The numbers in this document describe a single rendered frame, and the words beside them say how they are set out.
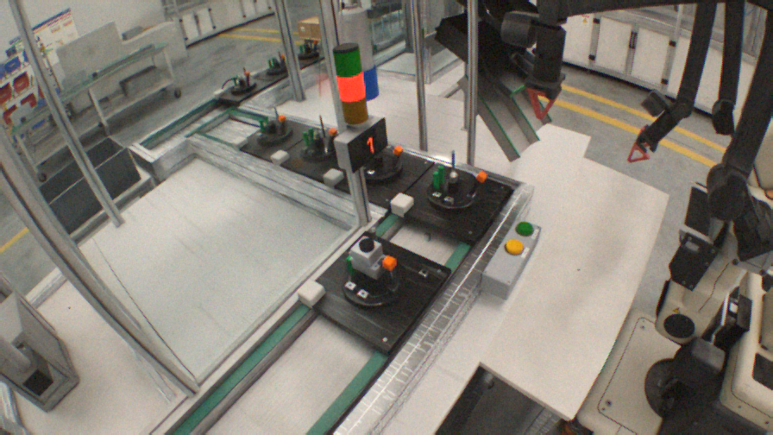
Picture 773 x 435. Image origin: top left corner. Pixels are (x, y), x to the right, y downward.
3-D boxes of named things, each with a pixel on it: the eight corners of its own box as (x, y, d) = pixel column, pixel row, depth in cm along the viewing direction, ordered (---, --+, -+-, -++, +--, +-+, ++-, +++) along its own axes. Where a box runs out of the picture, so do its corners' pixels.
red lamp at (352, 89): (370, 93, 72) (367, 71, 69) (355, 104, 69) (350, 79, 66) (351, 90, 75) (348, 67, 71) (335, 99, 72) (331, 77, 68)
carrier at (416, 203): (511, 192, 102) (515, 154, 93) (473, 247, 88) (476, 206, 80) (436, 167, 113) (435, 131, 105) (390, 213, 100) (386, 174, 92)
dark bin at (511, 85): (531, 85, 99) (543, 66, 93) (509, 98, 93) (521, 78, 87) (461, 30, 106) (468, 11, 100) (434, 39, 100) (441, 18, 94)
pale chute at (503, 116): (530, 145, 112) (540, 140, 108) (509, 162, 106) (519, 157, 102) (480, 70, 110) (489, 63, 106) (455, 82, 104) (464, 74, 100)
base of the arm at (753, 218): (776, 249, 43) (772, 214, 49) (762, 215, 44) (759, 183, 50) (738, 262, 51) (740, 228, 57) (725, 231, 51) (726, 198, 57)
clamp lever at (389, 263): (400, 283, 76) (396, 258, 71) (394, 290, 75) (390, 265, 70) (386, 276, 78) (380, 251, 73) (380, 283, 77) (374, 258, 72)
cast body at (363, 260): (390, 266, 77) (386, 242, 72) (377, 280, 74) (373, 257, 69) (357, 250, 81) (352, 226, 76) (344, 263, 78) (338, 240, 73)
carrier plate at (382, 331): (451, 274, 83) (451, 267, 81) (388, 356, 69) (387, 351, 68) (366, 236, 94) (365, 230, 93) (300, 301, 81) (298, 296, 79)
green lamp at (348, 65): (367, 70, 69) (364, 46, 66) (350, 79, 66) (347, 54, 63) (348, 67, 71) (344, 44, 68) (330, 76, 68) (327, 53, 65)
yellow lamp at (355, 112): (373, 116, 75) (370, 94, 72) (358, 126, 73) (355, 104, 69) (355, 111, 78) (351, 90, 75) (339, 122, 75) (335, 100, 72)
